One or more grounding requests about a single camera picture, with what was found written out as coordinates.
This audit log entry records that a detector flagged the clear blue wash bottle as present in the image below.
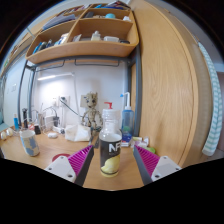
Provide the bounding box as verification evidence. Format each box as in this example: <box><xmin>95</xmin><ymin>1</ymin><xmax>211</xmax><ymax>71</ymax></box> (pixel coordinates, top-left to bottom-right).
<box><xmin>119</xmin><ymin>91</ymin><xmax>135</xmax><ymax>143</ymax></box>

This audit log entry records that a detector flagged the white mug with blue patches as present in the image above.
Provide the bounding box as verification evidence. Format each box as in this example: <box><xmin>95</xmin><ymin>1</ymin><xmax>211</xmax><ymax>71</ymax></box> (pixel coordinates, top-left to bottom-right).
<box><xmin>18</xmin><ymin>129</ymin><xmax>41</xmax><ymax>157</ymax></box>

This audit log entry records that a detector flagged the striped hanging towel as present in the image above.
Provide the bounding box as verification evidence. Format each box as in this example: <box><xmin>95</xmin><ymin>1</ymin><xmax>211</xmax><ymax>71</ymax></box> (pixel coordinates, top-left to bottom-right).
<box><xmin>198</xmin><ymin>41</ymin><xmax>224</xmax><ymax>157</ymax></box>

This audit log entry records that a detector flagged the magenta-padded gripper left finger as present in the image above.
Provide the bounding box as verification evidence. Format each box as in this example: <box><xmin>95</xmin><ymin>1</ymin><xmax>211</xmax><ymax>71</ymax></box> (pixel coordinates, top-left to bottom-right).
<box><xmin>43</xmin><ymin>144</ymin><xmax>95</xmax><ymax>187</ymax></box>

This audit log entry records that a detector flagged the small black jar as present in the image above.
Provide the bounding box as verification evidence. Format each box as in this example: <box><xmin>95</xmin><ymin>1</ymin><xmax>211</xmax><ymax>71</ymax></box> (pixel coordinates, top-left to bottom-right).
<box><xmin>33</xmin><ymin>123</ymin><xmax>42</xmax><ymax>135</ymax></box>

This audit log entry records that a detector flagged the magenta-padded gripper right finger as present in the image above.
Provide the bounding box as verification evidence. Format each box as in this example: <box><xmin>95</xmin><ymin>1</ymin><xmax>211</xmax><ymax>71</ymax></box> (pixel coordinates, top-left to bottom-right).
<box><xmin>133</xmin><ymin>144</ymin><xmax>182</xmax><ymax>187</ymax></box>

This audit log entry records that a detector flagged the white crumpled bag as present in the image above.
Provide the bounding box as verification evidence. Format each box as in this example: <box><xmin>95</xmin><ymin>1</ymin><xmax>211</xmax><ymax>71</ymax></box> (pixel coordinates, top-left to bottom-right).
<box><xmin>64</xmin><ymin>124</ymin><xmax>92</xmax><ymax>143</ymax></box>

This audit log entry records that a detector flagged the blue tube bottle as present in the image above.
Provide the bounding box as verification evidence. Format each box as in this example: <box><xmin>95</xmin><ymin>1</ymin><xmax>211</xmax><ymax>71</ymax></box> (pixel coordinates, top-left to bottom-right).
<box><xmin>13</xmin><ymin>113</ymin><xmax>20</xmax><ymax>131</ymax></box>

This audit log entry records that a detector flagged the clear drink bottle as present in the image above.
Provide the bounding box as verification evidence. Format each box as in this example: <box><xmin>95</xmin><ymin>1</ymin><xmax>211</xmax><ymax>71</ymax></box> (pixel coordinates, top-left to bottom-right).
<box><xmin>98</xmin><ymin>108</ymin><xmax>123</xmax><ymax>178</ymax></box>

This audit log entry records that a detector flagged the wooden wardrobe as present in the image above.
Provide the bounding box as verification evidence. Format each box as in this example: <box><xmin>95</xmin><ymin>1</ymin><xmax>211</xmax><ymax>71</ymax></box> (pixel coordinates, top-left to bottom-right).
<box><xmin>128</xmin><ymin>0</ymin><xmax>201</xmax><ymax>168</ymax></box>

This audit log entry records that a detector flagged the wooden shelf unit with items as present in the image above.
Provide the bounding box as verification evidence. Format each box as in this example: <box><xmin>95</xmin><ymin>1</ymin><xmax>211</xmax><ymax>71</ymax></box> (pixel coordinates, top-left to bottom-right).
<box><xmin>25</xmin><ymin>0</ymin><xmax>140</xmax><ymax>65</ymax></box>

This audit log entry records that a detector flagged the black electric shaver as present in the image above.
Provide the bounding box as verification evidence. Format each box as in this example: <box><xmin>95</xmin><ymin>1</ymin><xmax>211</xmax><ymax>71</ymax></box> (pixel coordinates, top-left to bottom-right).
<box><xmin>21</xmin><ymin>107</ymin><xmax>29</xmax><ymax>129</ymax></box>

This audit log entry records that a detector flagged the tree creature figurine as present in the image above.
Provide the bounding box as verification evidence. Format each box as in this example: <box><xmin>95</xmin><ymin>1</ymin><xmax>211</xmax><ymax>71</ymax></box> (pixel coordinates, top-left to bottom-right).
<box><xmin>81</xmin><ymin>91</ymin><xmax>103</xmax><ymax>129</ymax></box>

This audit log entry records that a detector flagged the white desk lamp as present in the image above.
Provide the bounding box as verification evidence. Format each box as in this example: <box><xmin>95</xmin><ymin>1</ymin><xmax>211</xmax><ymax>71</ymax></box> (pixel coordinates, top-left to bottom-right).
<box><xmin>36</xmin><ymin>72</ymin><xmax>81</xmax><ymax>128</ymax></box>

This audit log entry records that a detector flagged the grey metal bed frame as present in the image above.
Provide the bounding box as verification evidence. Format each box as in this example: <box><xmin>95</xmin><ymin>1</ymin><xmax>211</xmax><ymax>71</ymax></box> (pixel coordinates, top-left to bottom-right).
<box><xmin>18</xmin><ymin>46</ymin><xmax>143</xmax><ymax>134</ymax></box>

